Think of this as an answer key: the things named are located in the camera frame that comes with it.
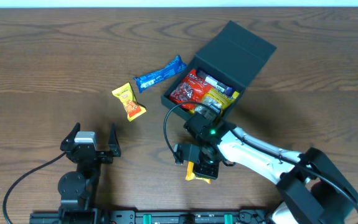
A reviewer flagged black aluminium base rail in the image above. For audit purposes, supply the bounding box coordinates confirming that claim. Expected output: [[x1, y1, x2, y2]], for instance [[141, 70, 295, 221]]
[[29, 209, 272, 224]]

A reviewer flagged purple Dairy Milk chocolate bar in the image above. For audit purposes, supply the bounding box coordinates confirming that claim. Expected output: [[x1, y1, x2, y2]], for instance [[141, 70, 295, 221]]
[[196, 69, 234, 96]]

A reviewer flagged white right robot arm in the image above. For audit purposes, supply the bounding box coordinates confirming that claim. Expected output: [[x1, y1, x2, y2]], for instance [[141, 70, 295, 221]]
[[184, 113, 358, 223]]

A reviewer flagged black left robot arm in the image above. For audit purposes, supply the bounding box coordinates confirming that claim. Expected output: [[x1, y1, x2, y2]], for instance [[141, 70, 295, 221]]
[[58, 123, 121, 223]]

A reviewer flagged small yellow packet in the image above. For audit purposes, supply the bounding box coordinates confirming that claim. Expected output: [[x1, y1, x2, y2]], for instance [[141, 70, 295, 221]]
[[186, 162, 211, 184]]

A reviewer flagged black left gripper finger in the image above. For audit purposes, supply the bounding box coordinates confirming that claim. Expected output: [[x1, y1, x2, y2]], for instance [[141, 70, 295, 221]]
[[61, 123, 80, 146], [108, 123, 121, 156]]

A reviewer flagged yellow candy bag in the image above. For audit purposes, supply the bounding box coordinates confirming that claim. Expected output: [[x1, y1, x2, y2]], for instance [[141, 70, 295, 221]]
[[200, 88, 239, 114]]

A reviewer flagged small blue box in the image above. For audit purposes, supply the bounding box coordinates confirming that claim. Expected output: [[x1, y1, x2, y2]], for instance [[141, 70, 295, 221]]
[[200, 105, 222, 121]]

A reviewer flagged red Hacks candy bag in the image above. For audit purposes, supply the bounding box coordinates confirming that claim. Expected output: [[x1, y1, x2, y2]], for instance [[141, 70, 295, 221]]
[[169, 69, 212, 104]]

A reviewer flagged yellow orange snack packet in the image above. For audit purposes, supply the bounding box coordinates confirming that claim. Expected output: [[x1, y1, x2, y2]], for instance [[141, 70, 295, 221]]
[[111, 83, 146, 121]]

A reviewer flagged dark green open box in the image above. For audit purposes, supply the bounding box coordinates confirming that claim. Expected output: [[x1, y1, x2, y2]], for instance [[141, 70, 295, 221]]
[[161, 21, 276, 118]]

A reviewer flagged blue Oreo cookie pack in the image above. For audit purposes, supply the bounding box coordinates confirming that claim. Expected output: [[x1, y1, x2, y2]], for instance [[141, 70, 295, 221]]
[[134, 55, 187, 93]]

